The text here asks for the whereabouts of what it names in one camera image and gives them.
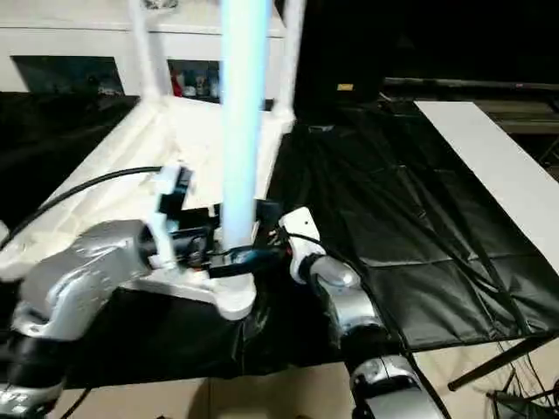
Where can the black stand leg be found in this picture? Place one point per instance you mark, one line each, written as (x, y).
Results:
(502, 362)

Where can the white cabinet with glass doors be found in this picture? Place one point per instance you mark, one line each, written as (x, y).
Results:
(61, 35)

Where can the black work mat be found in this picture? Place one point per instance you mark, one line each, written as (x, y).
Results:
(419, 218)

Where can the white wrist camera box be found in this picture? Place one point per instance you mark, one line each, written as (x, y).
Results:
(297, 236)
(170, 196)

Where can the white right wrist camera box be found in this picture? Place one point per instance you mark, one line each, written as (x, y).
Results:
(297, 236)

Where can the white plastic table leg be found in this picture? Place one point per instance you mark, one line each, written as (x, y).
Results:
(243, 113)
(288, 52)
(144, 48)

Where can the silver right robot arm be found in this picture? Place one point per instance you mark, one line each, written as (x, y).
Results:
(349, 297)

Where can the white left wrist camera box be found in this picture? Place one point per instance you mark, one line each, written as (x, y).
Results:
(170, 196)

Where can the small yellow box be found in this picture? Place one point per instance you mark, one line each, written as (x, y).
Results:
(345, 87)

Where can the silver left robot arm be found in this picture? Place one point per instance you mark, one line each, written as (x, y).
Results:
(74, 279)

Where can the white plastic table top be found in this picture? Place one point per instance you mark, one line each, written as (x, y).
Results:
(113, 148)

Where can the white side table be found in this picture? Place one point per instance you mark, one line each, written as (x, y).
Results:
(498, 166)

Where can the red bottle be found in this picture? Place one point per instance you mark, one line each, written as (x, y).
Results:
(177, 87)

